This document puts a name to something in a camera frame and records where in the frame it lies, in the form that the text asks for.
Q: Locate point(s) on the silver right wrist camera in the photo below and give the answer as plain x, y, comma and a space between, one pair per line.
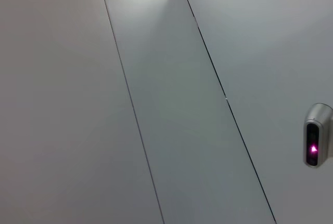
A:
316, 135

